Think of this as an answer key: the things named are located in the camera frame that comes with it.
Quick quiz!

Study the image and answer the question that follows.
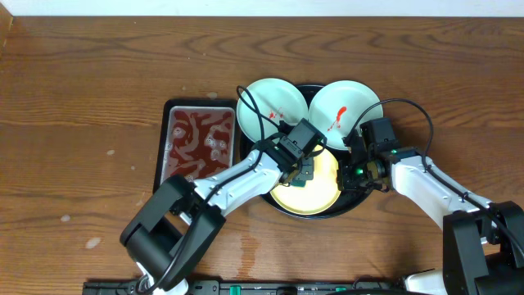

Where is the round black tray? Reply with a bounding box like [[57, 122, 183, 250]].
[[239, 84, 371, 220]]

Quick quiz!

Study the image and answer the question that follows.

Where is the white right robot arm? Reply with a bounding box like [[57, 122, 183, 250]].
[[339, 138, 523, 295]]

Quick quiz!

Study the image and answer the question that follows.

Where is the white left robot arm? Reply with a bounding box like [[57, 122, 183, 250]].
[[120, 136, 318, 294]]

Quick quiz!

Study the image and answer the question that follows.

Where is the mint green plate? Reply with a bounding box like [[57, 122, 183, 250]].
[[309, 80, 379, 150], [237, 78, 309, 143]]

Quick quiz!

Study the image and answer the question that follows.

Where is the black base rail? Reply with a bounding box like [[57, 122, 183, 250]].
[[82, 279, 404, 295]]

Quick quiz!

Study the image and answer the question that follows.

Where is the white rectangular wash tray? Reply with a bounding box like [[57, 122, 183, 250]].
[[153, 98, 238, 190]]

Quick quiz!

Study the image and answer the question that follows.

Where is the yellow plate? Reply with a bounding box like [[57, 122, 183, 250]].
[[270, 149, 341, 216]]

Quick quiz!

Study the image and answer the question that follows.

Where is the green yellow sponge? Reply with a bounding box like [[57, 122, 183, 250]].
[[290, 179, 306, 188]]

